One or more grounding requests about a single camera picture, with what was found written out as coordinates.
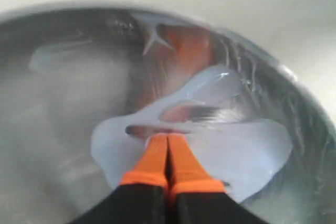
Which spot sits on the round stainless steel plate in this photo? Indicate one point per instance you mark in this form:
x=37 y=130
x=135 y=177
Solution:
x=302 y=191

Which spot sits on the blue soap blob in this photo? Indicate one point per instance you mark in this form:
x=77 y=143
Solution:
x=117 y=77

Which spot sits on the orange tipped left gripper right finger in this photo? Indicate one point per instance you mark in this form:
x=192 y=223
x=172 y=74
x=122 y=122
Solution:
x=196 y=196

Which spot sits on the orange tipped left gripper left finger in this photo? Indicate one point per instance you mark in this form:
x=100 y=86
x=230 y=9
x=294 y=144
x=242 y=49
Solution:
x=140 y=195

